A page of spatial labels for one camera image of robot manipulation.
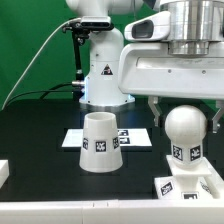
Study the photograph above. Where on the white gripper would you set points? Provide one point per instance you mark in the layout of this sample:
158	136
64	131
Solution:
172	56

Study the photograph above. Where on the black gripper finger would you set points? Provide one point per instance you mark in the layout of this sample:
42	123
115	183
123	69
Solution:
214	122

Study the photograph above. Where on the white lamp bulb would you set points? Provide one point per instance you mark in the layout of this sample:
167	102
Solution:
186	126

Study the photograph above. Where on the white square lamp base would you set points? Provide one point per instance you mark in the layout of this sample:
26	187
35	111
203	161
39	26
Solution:
200	182

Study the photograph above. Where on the white conical lamp shade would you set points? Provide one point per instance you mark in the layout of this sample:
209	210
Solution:
100	149

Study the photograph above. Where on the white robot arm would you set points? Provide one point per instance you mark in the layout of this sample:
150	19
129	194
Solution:
101	84

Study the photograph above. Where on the white marker tag sheet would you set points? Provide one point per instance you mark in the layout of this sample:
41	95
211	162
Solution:
127	137

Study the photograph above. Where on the black camera on stand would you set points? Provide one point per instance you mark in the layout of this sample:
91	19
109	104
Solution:
81	29

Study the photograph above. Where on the white L-shaped fence wall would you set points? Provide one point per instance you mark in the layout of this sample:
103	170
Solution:
119	211

